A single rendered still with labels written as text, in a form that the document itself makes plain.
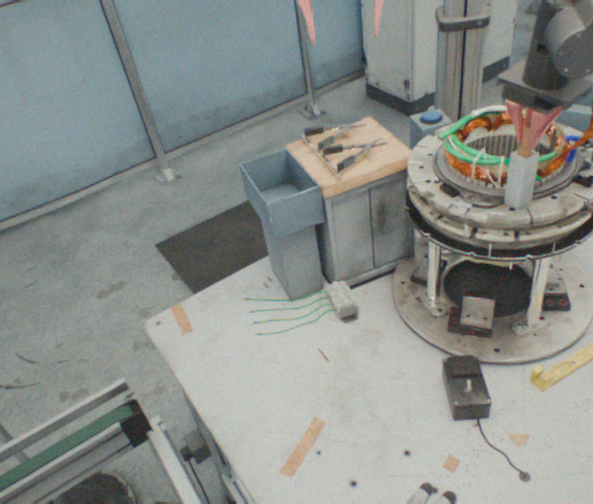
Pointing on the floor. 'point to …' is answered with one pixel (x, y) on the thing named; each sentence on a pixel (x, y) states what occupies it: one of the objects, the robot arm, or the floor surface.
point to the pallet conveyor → (79, 454)
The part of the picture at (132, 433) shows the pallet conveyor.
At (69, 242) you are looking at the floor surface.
